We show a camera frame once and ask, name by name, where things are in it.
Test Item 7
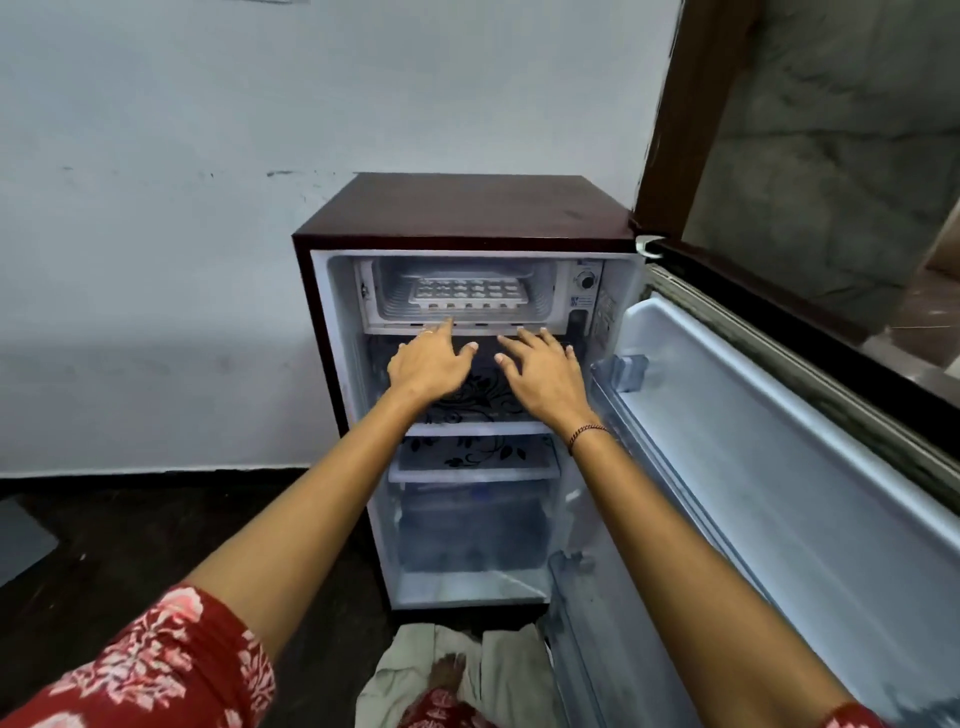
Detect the person's right hand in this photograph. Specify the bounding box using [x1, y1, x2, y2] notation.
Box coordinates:
[494, 326, 601, 438]

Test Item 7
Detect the person's left hand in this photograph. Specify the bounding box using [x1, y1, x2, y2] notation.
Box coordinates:
[386, 318, 480, 404]

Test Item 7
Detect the person's right forearm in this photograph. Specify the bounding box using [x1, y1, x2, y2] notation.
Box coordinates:
[566, 423, 852, 728]

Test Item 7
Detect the person's left forearm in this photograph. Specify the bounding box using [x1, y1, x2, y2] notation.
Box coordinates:
[183, 390, 450, 667]

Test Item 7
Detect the floral glass fridge shelf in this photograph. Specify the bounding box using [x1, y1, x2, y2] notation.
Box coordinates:
[387, 435, 562, 485]
[372, 334, 582, 438]

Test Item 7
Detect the white freezer compartment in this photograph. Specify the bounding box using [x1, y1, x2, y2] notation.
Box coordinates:
[355, 257, 564, 336]

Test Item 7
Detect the white ice cube tray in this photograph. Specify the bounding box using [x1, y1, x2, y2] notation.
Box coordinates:
[407, 274, 524, 310]

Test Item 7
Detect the maroon mini fridge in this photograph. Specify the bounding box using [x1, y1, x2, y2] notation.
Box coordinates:
[291, 173, 648, 612]

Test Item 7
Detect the clear crisper drawer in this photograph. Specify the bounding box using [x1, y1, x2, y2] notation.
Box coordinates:
[395, 483, 556, 577]

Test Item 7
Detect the fridge door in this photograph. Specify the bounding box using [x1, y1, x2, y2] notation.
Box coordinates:
[541, 240, 960, 728]

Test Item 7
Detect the beige cloth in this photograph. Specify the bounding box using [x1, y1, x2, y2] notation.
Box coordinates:
[354, 622, 561, 728]

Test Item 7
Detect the person's foot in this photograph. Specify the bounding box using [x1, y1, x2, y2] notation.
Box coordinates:
[426, 651, 468, 697]

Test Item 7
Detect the red floral garment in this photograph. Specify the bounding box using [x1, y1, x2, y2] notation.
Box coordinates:
[0, 585, 890, 728]

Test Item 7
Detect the grey floor mat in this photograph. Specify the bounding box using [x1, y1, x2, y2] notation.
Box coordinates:
[0, 498, 60, 588]

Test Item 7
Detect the clear door shelf bracket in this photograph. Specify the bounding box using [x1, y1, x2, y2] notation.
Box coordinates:
[591, 352, 651, 394]

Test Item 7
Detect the red thread bracelet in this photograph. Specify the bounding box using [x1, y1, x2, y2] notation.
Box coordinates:
[566, 423, 612, 456]

